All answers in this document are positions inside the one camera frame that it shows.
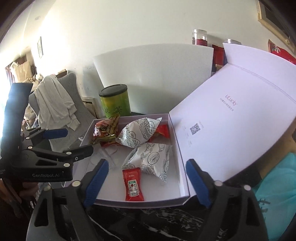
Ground grey padded chair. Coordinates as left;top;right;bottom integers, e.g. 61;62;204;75
28;72;97;151

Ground clear jar red contents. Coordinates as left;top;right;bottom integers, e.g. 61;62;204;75
191;29;208;46

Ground pile of beige clothes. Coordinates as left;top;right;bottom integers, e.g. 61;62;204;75
9;59;44;84

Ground person's left hand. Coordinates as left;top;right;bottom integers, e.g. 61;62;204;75
18;182;41;200

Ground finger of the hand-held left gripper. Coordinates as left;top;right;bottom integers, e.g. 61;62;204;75
24;128;69;141
30;145;94;167

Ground clear miniature slipper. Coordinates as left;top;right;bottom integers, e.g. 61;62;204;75
92;148;111;168
103;146;119;171

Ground large red gold candy packet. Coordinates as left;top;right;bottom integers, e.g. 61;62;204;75
148;124;170;143

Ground red dried berry packet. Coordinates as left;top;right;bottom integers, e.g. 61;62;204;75
268;39;296;65

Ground red ketchup sachet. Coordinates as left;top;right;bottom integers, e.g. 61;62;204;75
122;167;144;202

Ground light blue plastic bag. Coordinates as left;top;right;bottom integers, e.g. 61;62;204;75
252;153;296;241

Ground white curved foam board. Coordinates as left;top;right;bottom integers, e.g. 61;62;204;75
93;44;214;114

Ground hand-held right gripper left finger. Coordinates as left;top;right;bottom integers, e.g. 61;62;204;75
26;159;109;241

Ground white gift box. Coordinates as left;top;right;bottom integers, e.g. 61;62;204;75
62;43;296;208

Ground green tea canister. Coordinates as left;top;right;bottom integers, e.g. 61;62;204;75
99;84;131;116

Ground beige framed wall panel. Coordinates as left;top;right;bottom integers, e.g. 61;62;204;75
258;0;296;47

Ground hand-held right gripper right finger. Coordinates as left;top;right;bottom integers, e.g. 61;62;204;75
186;159;269;241

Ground grey sweater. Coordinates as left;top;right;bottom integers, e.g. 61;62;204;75
35;75;80;131

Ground white patterned snack packet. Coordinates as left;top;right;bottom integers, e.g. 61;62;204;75
115;117;163;147
122;143;173;183

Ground red box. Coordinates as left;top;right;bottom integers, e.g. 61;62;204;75
211;45;226;77

